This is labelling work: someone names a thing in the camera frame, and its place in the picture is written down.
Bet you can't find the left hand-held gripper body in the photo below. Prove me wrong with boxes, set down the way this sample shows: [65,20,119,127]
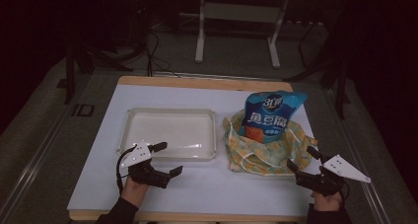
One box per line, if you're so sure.
[119,141,172,189]

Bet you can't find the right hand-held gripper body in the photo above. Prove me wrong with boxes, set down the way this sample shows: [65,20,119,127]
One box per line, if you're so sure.
[295,154,373,197]

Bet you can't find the white plastic tray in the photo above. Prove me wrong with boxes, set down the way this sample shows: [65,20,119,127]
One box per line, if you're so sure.
[116,107,218,162]

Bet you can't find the yellow floral cloth bag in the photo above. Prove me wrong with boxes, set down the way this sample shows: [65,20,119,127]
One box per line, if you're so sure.
[222,109,319,178]

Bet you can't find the blue snack bag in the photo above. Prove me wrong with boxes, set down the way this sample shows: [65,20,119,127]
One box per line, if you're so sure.
[237,90,309,145]

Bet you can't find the person's left hand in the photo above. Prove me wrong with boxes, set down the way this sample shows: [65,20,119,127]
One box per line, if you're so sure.
[120,176,151,209]

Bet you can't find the person's right hand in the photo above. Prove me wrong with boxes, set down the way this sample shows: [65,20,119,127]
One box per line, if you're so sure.
[311,189,345,214]

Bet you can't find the white table mat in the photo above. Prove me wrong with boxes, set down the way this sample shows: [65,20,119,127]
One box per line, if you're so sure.
[66,83,323,218]

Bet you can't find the black metal stand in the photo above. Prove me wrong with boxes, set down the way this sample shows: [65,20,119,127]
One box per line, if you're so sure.
[285,19,352,120]

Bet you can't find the black tripod stand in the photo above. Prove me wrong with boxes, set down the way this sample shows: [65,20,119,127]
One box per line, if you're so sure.
[63,0,148,106]

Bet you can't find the white metal stand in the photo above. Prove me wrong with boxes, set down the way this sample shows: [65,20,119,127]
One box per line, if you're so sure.
[194,0,291,70]

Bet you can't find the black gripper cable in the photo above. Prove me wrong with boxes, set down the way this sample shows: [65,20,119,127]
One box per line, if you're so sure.
[115,144,138,196]

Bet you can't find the black floor cables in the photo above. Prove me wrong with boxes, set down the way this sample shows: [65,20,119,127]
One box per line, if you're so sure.
[144,29,181,78]

